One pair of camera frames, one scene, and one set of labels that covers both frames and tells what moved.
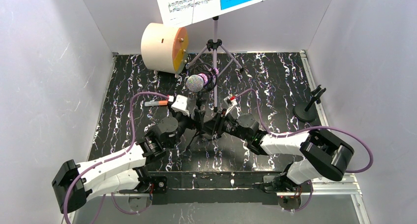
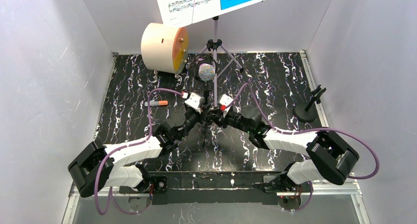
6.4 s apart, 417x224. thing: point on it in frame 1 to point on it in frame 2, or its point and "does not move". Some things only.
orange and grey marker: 155,103 does not move
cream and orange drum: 164,48 does not move
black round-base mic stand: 307,113 does not move
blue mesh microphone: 195,83 to 206,72
